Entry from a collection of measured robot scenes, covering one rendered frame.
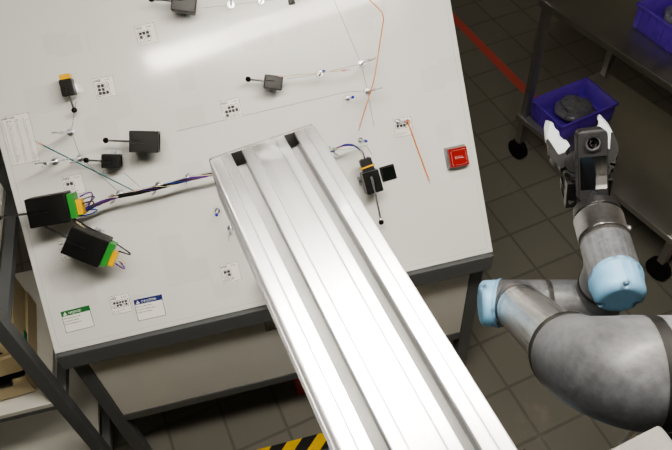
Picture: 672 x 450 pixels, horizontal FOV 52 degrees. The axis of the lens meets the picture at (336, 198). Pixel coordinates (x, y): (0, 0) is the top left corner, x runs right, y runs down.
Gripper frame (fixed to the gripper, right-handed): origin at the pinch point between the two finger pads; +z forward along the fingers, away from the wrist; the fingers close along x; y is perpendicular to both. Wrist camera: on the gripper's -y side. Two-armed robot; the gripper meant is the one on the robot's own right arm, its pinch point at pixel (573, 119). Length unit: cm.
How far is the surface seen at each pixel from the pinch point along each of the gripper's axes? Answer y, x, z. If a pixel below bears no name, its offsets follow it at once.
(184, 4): -4, -79, 49
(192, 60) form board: 11, -82, 47
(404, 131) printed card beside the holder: 39, -32, 43
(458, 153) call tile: 45, -19, 38
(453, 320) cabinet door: 107, -25, 25
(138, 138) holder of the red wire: 15, -93, 25
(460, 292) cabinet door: 91, -22, 25
